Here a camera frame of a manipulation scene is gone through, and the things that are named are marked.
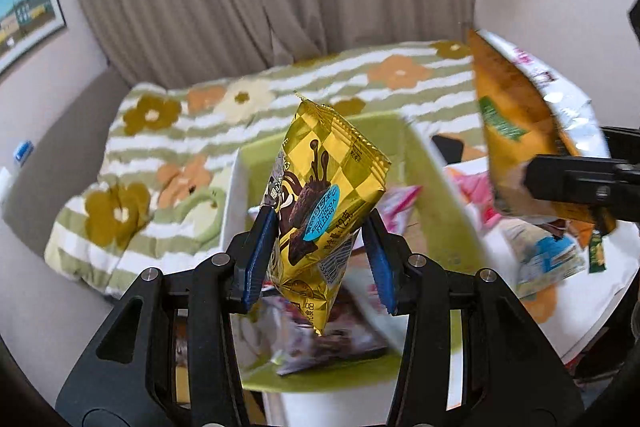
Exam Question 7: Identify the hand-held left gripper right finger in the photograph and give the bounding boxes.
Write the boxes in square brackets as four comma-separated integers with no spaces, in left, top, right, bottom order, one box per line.
[362,209,586,427]

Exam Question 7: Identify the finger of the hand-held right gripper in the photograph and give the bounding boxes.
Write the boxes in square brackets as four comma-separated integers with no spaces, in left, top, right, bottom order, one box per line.
[598,125,640,160]
[522,154,640,224]

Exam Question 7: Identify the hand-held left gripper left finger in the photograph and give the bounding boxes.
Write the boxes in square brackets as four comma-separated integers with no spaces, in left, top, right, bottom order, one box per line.
[55,206,279,427]

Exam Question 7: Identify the pink white snack packet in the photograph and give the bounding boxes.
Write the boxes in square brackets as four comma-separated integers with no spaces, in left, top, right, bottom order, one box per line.
[377,184,423,233]

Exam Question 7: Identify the green cardboard box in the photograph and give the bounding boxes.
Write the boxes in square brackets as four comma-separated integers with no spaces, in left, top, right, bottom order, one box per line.
[218,111,497,395]

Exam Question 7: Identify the orange chips bag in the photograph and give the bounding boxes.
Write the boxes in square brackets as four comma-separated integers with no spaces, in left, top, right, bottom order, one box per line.
[467,29,618,275]

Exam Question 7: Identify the pink yellow snack packet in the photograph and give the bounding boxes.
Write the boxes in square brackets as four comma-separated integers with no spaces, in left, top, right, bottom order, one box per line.
[446,167,503,230]

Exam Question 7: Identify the gold chocolate snack packet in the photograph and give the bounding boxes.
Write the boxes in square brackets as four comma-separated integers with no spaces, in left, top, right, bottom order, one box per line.
[260,91,392,337]

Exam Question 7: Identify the black phone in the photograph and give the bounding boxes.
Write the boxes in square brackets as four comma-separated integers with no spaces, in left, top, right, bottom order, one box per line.
[431,134,466,165]

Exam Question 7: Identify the floral striped blanket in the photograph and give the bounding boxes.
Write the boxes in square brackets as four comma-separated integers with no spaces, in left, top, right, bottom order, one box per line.
[44,39,493,300]

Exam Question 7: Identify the grey bed headboard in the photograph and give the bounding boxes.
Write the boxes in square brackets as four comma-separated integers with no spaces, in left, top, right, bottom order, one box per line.
[0,67,136,228]

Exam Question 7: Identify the blue white small device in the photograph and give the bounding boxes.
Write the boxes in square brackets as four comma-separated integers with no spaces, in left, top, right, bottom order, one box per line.
[12,139,35,165]

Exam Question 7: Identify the framed wall poster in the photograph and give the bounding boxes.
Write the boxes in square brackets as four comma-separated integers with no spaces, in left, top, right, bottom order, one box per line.
[0,0,67,75]

